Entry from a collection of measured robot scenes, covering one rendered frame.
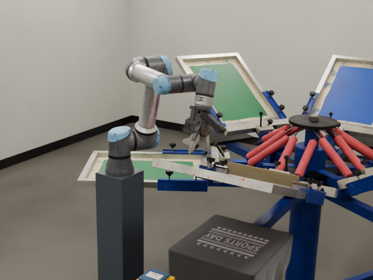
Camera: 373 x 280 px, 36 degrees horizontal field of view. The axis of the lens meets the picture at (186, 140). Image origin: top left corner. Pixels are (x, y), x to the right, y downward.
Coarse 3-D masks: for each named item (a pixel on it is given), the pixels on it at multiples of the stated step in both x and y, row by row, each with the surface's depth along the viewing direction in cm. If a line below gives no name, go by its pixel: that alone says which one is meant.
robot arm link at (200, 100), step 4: (196, 96) 233; (200, 96) 231; (204, 96) 231; (196, 100) 232; (200, 100) 231; (204, 100) 231; (208, 100) 231; (212, 100) 233; (196, 104) 233; (200, 104) 231; (204, 104) 231; (208, 104) 231; (212, 104) 234
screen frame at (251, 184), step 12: (168, 168) 255; (180, 168) 252; (192, 168) 249; (216, 180) 243; (228, 180) 241; (240, 180) 238; (252, 180) 236; (276, 192) 236; (288, 192) 249; (300, 192) 265
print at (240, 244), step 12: (216, 228) 293; (204, 240) 280; (216, 240) 280; (228, 240) 281; (240, 240) 281; (252, 240) 281; (264, 240) 281; (228, 252) 269; (240, 252) 269; (252, 252) 269
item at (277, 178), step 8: (232, 168) 306; (240, 168) 303; (248, 168) 301; (256, 168) 299; (240, 176) 303; (248, 176) 301; (256, 176) 298; (264, 176) 296; (272, 176) 294; (280, 176) 292; (288, 176) 290; (296, 176) 288; (280, 184) 292; (288, 184) 290
